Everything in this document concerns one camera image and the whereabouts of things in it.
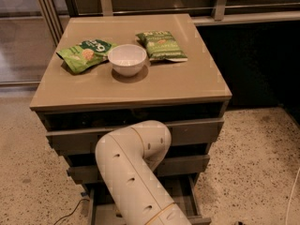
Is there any green chip bag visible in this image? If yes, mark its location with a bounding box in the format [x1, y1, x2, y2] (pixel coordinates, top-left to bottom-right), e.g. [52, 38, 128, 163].
[136, 31, 188, 62]
[56, 39, 115, 74]

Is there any grey bottom drawer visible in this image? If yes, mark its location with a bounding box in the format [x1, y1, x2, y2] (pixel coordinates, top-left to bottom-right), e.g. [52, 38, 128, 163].
[87, 175, 211, 225]

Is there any grey middle drawer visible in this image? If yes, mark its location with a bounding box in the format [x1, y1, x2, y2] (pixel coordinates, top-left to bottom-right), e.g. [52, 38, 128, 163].
[67, 155, 210, 184]

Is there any green chip bag right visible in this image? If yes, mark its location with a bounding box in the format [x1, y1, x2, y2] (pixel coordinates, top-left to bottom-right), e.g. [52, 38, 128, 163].
[136, 31, 188, 62]

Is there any green chip bag left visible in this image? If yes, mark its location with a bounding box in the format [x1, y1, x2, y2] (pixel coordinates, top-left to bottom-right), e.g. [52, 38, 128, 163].
[56, 39, 115, 74]

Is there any grey top drawer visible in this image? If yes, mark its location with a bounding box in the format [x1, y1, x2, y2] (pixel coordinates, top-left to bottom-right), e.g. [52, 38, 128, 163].
[46, 118, 224, 156]

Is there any metal railing frame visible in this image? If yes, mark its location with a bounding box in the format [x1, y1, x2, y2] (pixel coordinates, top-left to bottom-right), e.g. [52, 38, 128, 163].
[38, 0, 300, 41]

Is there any white bowl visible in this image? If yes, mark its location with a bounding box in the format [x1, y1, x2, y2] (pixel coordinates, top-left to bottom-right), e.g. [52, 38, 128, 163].
[108, 44, 147, 77]

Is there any grey drawer cabinet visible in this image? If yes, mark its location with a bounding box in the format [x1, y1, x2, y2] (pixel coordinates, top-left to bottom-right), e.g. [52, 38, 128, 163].
[29, 13, 233, 225]

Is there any grey drawer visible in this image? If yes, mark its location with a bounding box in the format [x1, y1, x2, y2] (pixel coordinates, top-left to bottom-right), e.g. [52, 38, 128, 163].
[67, 155, 210, 184]
[46, 118, 224, 156]
[87, 175, 211, 225]

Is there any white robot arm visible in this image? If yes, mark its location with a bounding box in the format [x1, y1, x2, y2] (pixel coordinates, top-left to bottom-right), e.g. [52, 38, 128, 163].
[95, 120, 191, 225]

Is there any black floor cable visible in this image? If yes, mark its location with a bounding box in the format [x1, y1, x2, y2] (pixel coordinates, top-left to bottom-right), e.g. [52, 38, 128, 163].
[53, 198, 91, 225]

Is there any white cable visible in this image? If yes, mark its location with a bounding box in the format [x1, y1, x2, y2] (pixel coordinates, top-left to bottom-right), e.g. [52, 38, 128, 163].
[284, 166, 300, 225]

